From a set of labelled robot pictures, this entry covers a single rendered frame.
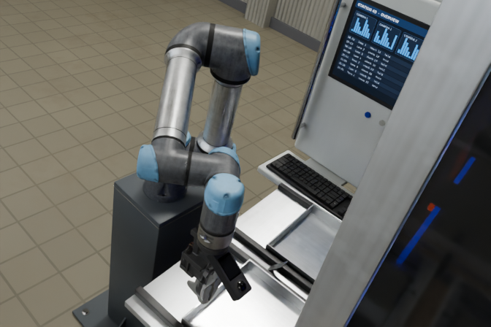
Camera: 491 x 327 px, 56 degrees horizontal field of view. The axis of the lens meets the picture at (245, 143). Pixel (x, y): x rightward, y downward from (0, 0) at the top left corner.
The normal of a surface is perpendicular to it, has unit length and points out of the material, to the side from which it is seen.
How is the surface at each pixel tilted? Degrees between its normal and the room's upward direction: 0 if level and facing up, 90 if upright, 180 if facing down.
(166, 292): 0
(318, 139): 90
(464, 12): 90
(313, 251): 0
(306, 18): 90
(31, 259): 0
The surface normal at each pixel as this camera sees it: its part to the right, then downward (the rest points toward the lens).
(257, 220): 0.20, -0.80
